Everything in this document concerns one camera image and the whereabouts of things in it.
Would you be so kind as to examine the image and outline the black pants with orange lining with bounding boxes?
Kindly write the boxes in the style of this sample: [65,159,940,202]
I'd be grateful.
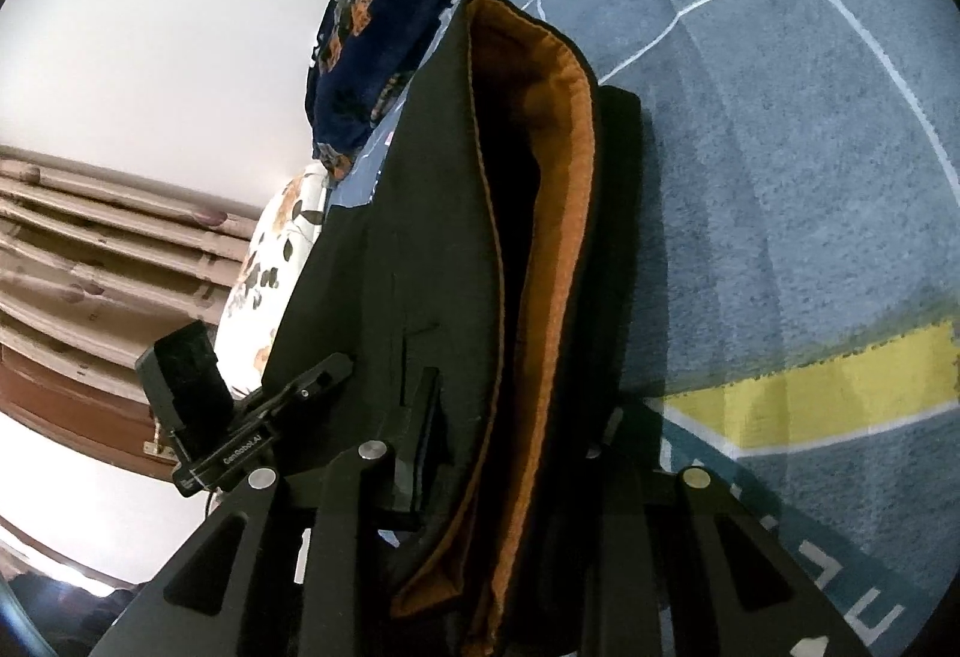
[259,0,668,657]

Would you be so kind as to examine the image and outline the brown wooden bed frame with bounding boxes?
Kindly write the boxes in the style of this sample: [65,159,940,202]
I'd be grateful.
[0,346,177,482]

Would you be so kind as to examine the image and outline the wooden headboard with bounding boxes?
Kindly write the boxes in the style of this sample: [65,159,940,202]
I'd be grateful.
[0,143,260,388]

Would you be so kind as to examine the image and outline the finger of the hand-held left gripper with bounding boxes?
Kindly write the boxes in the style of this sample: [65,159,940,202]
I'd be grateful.
[232,353,353,422]

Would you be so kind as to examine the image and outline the white floral pillow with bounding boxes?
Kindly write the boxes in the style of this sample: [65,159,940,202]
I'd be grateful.
[217,162,331,395]

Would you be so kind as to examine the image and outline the blue grid-patterned bed sheet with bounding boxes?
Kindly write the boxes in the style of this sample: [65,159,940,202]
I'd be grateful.
[330,0,960,657]

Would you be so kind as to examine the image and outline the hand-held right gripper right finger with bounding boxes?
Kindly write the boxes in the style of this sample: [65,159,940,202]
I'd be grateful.
[585,402,878,657]

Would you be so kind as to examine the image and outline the dark cloth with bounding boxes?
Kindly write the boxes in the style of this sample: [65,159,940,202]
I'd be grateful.
[0,571,143,657]

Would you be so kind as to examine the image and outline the navy dog-print blanket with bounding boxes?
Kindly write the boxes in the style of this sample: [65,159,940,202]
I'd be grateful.
[304,0,571,182]

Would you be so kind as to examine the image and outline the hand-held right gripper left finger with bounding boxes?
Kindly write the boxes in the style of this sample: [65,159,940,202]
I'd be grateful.
[94,367,445,657]

